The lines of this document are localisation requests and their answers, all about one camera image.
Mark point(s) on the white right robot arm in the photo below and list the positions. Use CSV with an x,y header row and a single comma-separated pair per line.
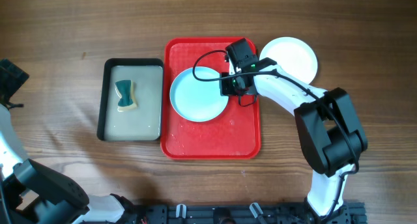
x,y
330,133

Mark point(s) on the red plastic tray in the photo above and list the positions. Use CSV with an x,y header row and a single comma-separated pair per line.
x,y
234,135

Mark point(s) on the green yellow sponge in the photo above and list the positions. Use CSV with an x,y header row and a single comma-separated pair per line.
x,y
125,92

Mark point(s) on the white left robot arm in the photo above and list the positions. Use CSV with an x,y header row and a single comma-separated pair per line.
x,y
34,193

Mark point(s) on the light blue top plate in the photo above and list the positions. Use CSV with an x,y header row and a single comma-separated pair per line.
x,y
195,96

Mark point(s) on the white plate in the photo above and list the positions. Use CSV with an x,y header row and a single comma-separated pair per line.
x,y
294,56

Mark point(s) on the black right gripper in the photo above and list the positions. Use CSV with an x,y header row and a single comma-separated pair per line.
x,y
225,84

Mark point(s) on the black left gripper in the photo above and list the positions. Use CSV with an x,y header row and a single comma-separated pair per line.
x,y
8,77

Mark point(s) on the black water basin tray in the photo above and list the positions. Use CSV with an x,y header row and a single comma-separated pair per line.
x,y
143,123

